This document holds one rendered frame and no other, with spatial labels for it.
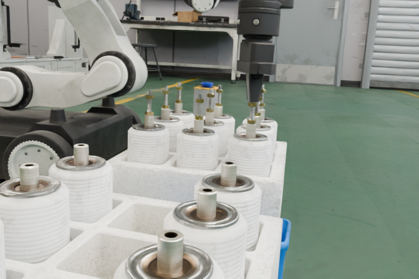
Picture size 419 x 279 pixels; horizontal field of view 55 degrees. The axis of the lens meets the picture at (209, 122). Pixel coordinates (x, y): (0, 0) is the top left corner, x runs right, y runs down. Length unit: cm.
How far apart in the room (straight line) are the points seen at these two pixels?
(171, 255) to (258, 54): 55
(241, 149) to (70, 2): 72
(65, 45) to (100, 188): 403
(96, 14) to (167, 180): 62
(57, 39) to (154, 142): 373
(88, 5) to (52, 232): 85
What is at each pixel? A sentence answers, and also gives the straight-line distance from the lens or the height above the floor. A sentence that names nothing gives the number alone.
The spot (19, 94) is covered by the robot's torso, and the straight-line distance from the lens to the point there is 139.
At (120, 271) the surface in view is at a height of 25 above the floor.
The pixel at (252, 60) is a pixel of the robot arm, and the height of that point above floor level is 42.
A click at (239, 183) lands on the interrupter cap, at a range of 58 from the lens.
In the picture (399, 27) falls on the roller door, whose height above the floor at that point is 85.
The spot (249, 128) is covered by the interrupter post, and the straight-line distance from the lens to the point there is 87.
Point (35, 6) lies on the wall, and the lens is 715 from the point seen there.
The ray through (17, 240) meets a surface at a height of 20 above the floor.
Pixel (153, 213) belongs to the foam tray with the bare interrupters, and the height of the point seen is 16.
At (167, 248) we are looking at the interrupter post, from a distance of 35.
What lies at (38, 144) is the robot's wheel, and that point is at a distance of 114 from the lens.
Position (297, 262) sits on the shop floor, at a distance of 93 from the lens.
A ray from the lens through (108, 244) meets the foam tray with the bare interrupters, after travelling 60.
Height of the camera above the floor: 44
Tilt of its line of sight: 10 degrees down
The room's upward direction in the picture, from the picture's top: 3 degrees clockwise
